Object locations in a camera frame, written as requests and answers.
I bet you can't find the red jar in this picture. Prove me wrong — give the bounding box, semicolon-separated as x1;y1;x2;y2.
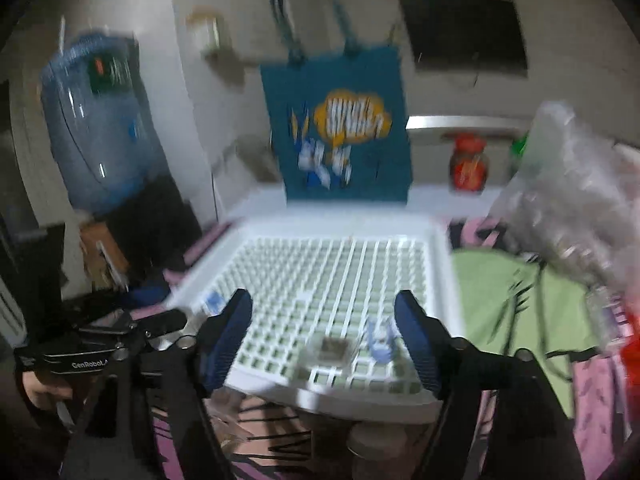
448;132;490;192

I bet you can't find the clear plastic bag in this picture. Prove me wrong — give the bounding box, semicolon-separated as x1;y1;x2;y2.
487;102;640;351

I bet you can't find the person's left hand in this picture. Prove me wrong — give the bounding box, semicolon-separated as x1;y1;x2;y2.
22;374;71;413

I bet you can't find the round clear plastic container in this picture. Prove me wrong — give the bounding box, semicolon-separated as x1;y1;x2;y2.
347;422;408;461

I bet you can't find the black wall television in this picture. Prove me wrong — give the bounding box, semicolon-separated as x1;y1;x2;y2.
398;0;529;78

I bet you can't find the white perforated plastic tray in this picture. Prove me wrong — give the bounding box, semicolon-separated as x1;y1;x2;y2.
165;217;463;411

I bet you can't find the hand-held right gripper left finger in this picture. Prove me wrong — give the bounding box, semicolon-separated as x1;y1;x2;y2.
60;287;254;480

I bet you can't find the wall switch box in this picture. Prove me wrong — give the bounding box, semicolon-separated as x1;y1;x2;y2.
187;10;226;51

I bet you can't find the light blue plastic clip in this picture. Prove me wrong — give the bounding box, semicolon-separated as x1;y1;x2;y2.
365;317;401;363
202;290;226;316

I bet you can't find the blue water jug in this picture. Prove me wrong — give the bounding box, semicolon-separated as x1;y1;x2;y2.
40;32;166;211

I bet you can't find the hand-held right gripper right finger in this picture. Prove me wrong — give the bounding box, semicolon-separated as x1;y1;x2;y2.
394;290;586;480

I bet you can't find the red plastic bag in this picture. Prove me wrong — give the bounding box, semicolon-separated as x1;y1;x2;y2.
620;310;640;386

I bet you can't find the white power strip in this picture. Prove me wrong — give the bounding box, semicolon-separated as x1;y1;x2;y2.
97;242;126;288

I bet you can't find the blue cartoon tote bag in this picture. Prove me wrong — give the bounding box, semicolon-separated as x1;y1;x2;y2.
260;0;413;206

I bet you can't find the green and white box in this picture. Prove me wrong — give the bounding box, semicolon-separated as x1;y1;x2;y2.
510;132;531;171

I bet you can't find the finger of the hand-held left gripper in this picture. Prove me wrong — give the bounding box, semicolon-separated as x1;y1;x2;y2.
125;327;176;356
125;309;188;333

